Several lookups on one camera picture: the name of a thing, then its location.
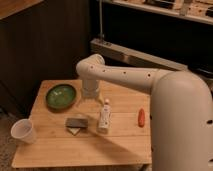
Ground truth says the white bottle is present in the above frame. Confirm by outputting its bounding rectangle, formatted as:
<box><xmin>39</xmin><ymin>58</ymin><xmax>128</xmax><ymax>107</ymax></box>
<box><xmin>98</xmin><ymin>99</ymin><xmax>111</xmax><ymax>134</ymax></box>

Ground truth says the wooden table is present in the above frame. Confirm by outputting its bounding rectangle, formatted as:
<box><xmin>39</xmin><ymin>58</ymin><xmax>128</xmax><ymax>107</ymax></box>
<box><xmin>12</xmin><ymin>80</ymin><xmax>151</xmax><ymax>168</ymax></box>

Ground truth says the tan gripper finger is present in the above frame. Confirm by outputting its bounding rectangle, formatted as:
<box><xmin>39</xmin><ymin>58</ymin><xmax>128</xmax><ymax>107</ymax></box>
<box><xmin>96</xmin><ymin>94</ymin><xmax>104</xmax><ymax>104</ymax></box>

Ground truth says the green ceramic bowl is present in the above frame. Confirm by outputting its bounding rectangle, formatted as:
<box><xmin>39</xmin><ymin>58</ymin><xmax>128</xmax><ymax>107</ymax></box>
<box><xmin>45</xmin><ymin>84</ymin><xmax>77</xmax><ymax>110</ymax></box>

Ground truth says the dark wooden cabinet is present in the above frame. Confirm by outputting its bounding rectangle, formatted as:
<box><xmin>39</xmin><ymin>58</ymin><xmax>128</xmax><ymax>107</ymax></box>
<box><xmin>0</xmin><ymin>0</ymin><xmax>90</xmax><ymax>116</ymax></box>

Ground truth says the dark sponge block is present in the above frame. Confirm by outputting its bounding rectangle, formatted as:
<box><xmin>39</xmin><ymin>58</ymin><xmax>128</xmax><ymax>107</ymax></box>
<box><xmin>65</xmin><ymin>116</ymin><xmax>88</xmax><ymax>135</ymax></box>

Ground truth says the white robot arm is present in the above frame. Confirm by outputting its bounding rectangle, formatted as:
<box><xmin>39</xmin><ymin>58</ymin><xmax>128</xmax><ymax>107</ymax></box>
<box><xmin>76</xmin><ymin>54</ymin><xmax>213</xmax><ymax>171</ymax></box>

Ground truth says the orange carrot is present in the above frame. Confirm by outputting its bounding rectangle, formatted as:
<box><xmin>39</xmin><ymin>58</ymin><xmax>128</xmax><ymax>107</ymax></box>
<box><xmin>138</xmin><ymin>108</ymin><xmax>145</xmax><ymax>127</ymax></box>

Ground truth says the metal shelf rack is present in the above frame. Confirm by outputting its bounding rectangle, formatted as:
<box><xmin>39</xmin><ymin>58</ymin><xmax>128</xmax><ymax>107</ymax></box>
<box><xmin>90</xmin><ymin>0</ymin><xmax>213</xmax><ymax>87</ymax></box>

